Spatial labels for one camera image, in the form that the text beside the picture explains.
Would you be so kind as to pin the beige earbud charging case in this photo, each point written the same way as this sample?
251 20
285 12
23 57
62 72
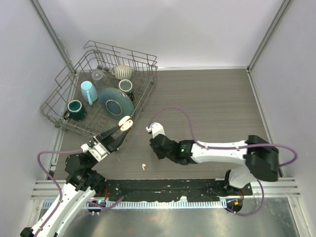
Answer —
125 123

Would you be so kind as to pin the white cable duct strip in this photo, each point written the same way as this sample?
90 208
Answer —
181 204

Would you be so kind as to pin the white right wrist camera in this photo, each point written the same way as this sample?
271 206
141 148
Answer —
155 129

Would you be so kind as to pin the light blue mug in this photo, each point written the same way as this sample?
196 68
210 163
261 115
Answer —
89 92

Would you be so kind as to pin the teal ceramic plate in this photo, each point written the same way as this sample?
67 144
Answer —
115 103

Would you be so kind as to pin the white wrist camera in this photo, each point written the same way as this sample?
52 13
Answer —
98 151
155 129

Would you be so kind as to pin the grey wire dish rack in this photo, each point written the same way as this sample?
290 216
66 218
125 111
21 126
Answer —
103 57

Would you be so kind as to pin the white rimmed teal cup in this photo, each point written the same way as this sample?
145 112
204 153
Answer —
125 86

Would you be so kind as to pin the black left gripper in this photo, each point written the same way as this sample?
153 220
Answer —
105 142

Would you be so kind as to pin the dark green mug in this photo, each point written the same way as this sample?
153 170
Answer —
75 110

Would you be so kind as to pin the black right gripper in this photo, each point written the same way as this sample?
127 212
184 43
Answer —
160 156

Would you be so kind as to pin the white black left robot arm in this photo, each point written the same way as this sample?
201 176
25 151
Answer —
81 184

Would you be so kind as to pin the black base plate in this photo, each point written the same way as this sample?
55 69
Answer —
168 190

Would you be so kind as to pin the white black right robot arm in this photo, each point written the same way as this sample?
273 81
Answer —
257 160

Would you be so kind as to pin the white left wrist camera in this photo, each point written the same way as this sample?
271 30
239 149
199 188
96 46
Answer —
98 151

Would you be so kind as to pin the clear drinking glass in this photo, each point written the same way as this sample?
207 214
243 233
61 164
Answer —
99 78

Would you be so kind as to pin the striped beige mug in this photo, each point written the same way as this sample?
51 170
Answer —
122 72

